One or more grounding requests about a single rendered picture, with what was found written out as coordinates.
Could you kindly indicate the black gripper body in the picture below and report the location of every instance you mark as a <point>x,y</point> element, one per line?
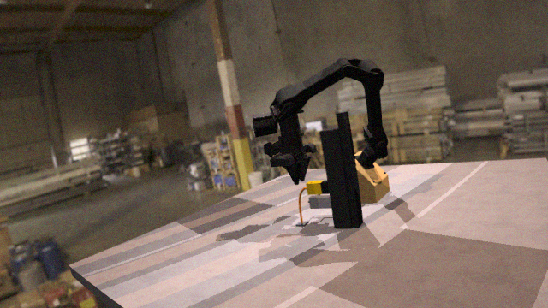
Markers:
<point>293,149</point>

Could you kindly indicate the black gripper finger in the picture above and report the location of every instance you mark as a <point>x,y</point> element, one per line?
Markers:
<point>294,171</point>
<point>304,165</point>

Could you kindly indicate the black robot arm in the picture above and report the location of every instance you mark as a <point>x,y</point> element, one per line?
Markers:
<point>291,99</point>

